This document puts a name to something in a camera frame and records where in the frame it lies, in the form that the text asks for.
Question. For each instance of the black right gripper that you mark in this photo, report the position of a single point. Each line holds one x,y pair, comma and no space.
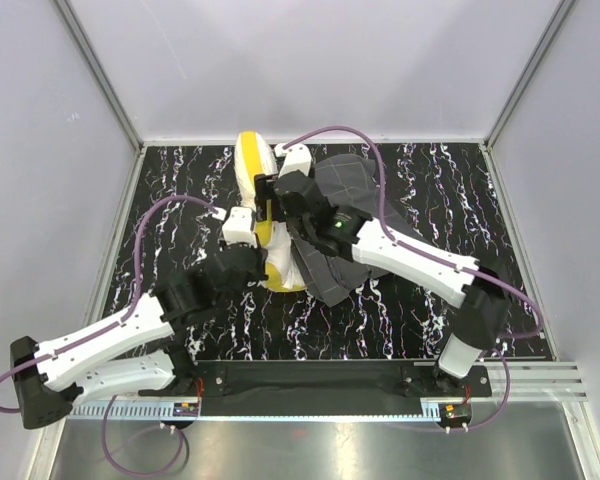
264,192

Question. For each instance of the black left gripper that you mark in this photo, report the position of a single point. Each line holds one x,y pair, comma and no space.
259,275

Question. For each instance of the grey checked pillowcase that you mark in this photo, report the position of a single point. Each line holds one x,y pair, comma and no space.
348,182

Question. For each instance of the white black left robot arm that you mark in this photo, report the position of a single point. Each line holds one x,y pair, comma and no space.
133,350

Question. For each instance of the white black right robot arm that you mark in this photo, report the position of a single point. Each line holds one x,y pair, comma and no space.
477,294

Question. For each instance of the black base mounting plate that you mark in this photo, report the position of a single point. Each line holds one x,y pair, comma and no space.
414,377

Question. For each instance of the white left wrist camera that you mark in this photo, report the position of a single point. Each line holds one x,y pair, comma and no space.
238,225

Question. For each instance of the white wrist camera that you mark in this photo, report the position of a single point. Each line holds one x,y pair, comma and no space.
295,158
238,225

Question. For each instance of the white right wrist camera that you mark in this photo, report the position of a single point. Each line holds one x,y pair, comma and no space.
295,158

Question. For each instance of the aluminium slotted rail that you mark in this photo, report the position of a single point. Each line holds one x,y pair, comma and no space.
140,408

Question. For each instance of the aluminium frame post left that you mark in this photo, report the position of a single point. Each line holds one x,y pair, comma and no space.
76,30

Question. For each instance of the aluminium frame post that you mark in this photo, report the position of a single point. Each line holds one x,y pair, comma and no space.
539,53
76,30

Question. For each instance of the aluminium frame post right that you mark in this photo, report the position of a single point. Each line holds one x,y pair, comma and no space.
539,53

